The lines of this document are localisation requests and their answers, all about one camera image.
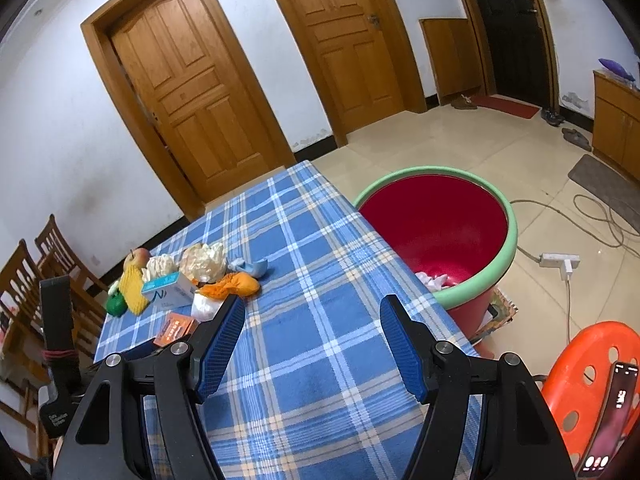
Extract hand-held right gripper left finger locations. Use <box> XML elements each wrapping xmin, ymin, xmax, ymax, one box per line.
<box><xmin>52</xmin><ymin>294</ymin><xmax>246</xmax><ymax>480</ymax></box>

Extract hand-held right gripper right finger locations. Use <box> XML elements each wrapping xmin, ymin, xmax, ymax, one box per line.
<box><xmin>379</xmin><ymin>294</ymin><xmax>576</xmax><ymax>480</ymax></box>

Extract white paper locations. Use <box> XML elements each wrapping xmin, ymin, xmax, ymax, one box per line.
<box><xmin>191</xmin><ymin>294</ymin><xmax>226</xmax><ymax>322</ymax></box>

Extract small orange box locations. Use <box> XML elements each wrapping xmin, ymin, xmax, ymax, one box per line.
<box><xmin>152</xmin><ymin>311</ymin><xmax>198</xmax><ymax>348</ymax></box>

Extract orange wrapper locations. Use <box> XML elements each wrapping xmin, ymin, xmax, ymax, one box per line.
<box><xmin>196</xmin><ymin>271</ymin><xmax>261</xmax><ymax>301</ymax></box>

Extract blue and white box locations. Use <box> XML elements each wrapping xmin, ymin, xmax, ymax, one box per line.
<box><xmin>141</xmin><ymin>272</ymin><xmax>198</xmax><ymax>307</ymax></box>

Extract beige paper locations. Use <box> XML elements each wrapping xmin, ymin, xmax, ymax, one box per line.
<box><xmin>179</xmin><ymin>242</ymin><xmax>228</xmax><ymax>282</ymax></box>

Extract white tissue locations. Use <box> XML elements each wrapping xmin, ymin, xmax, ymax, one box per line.
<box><xmin>142</xmin><ymin>254</ymin><xmax>180</xmax><ymax>281</ymax></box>

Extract red basin with green rim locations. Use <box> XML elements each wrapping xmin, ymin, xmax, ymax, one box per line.
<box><xmin>353</xmin><ymin>165</ymin><xmax>519</xmax><ymax>346</ymax></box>

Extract wooden chair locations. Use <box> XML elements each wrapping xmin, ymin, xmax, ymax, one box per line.
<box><xmin>35</xmin><ymin>214</ymin><xmax>111</xmax><ymax>306</ymax></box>
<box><xmin>0</xmin><ymin>239</ymin><xmax>101</xmax><ymax>361</ymax></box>

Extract yellow corn cob toy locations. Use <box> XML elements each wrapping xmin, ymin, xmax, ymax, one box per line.
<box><xmin>120</xmin><ymin>260</ymin><xmax>151</xmax><ymax>316</ymax></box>

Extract white tissues in basin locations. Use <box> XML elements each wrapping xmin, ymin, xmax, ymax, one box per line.
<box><xmin>415</xmin><ymin>270</ymin><xmax>463</xmax><ymax>292</ymax></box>

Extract blue checkered tablecloth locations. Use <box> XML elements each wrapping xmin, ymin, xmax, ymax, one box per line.
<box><xmin>92</xmin><ymin>160</ymin><xmax>483</xmax><ymax>480</ymax></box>

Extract patterned box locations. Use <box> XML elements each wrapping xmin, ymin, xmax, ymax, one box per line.
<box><xmin>472</xmin><ymin>287</ymin><xmax>521</xmax><ymax>346</ymax></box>

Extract orange plastic stool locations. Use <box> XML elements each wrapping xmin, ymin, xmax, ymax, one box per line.
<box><xmin>541</xmin><ymin>321</ymin><xmax>640</xmax><ymax>476</ymax></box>

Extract white power strip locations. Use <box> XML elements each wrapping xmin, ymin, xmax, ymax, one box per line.
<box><xmin>539</xmin><ymin>253</ymin><xmax>581</xmax><ymax>281</ymax></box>

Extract black smartphone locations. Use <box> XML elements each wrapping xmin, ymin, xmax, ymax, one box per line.
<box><xmin>575</xmin><ymin>360</ymin><xmax>640</xmax><ymax>478</ymax></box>

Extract wooden door with arched panel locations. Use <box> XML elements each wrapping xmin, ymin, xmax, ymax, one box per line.
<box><xmin>81</xmin><ymin>0</ymin><xmax>296</xmax><ymax>221</ymax></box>

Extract red doormat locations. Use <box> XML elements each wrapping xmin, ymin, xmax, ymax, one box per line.
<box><xmin>470</xmin><ymin>92</ymin><xmax>541</xmax><ymax>120</ymax></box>

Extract grey floor mat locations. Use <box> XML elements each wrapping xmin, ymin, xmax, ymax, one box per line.
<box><xmin>567</xmin><ymin>154</ymin><xmax>640</xmax><ymax>201</ymax></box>

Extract grey slippers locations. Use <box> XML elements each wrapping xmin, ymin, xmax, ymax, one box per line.
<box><xmin>561</xmin><ymin>127</ymin><xmax>592</xmax><ymax>152</ymax></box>

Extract wooden cabinet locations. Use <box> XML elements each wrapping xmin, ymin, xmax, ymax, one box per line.
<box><xmin>591</xmin><ymin>70</ymin><xmax>640</xmax><ymax>183</ymax></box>

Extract black door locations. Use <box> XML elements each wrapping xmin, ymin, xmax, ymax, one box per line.
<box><xmin>447</xmin><ymin>0</ymin><xmax>558</xmax><ymax>111</ymax></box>

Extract purple bag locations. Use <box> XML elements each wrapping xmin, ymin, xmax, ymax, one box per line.
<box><xmin>599</xmin><ymin>57</ymin><xmax>636</xmax><ymax>82</ymax></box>

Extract white power cable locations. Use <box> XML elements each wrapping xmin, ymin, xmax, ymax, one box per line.
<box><xmin>564</xmin><ymin>277</ymin><xmax>573</xmax><ymax>347</ymax></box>

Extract grey floor cable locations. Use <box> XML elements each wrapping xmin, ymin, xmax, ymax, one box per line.
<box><xmin>510</xmin><ymin>194</ymin><xmax>640</xmax><ymax>248</ymax></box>

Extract wooden door with handle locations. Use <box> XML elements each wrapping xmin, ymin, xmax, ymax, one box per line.
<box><xmin>257</xmin><ymin>0</ymin><xmax>428</xmax><ymax>148</ymax></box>

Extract wooden wall panel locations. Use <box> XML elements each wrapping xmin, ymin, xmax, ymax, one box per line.
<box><xmin>419</xmin><ymin>17</ymin><xmax>483</xmax><ymax>107</ymax></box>

